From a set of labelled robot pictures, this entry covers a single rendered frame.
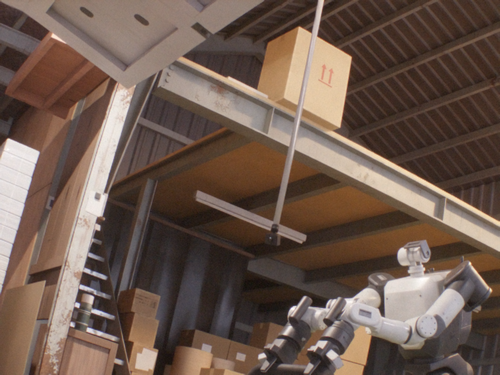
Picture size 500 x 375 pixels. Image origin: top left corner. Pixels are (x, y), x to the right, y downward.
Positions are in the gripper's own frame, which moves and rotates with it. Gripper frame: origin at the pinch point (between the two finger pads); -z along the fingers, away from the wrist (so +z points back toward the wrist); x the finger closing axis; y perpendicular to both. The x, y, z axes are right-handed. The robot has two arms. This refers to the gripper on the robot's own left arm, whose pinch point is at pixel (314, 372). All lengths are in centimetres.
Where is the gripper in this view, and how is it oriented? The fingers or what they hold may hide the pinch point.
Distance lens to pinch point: 221.5
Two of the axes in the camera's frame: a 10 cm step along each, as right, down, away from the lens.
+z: 5.1, -6.0, 6.2
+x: -4.7, -8.0, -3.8
